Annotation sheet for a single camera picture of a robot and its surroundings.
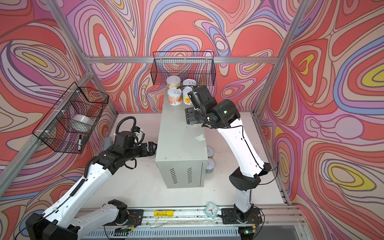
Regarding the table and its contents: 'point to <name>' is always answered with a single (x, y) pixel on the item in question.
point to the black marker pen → (79, 146)
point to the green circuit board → (123, 231)
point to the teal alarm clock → (211, 210)
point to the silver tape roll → (84, 118)
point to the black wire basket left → (71, 120)
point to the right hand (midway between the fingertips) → (197, 118)
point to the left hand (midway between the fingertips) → (152, 145)
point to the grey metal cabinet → (181, 154)
